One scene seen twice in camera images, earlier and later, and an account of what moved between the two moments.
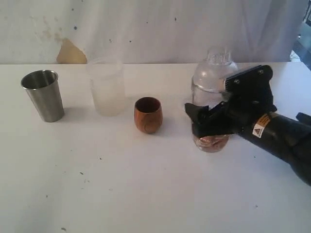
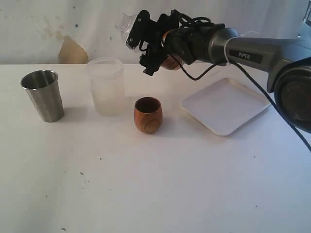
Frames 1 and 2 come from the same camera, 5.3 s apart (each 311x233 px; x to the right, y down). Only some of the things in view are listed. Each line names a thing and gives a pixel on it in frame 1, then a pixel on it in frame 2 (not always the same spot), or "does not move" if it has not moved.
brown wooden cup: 148,114 does not move
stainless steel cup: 43,89 does not move
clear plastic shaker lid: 210,75 → 124,24
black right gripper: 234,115 → 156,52
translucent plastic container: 107,80 does not move
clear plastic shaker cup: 213,143 → 172,62
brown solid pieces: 213,142 → 171,63
